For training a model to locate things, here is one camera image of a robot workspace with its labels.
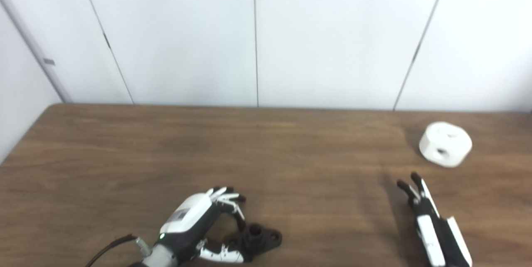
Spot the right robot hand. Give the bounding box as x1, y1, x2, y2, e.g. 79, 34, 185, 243
397, 171, 473, 267

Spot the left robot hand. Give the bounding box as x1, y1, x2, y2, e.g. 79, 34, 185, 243
159, 186, 246, 264

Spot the black flanged holder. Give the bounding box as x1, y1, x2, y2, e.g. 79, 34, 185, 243
227, 223, 283, 262

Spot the round white piece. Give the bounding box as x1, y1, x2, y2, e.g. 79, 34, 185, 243
419, 121, 473, 168

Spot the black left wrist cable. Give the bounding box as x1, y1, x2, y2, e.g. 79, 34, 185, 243
85, 235, 153, 267

